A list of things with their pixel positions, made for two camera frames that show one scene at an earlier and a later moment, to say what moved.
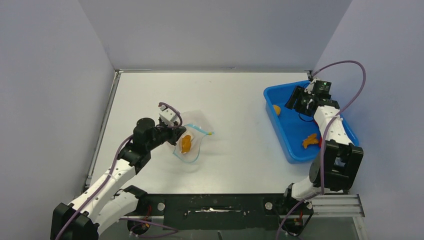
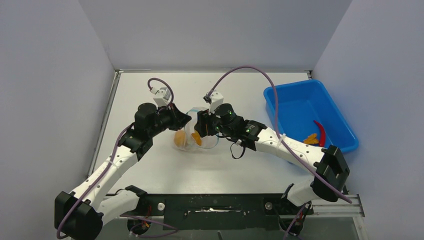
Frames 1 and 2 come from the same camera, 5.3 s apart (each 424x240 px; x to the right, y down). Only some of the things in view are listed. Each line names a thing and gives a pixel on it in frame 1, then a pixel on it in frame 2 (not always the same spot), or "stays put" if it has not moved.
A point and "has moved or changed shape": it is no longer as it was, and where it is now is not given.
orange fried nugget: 186,145 to 196,136
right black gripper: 298,93 to 205,119
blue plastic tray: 297,133 stays put
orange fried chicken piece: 310,139 stays put
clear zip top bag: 188,147 has moved or changed shape
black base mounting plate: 219,211 stays put
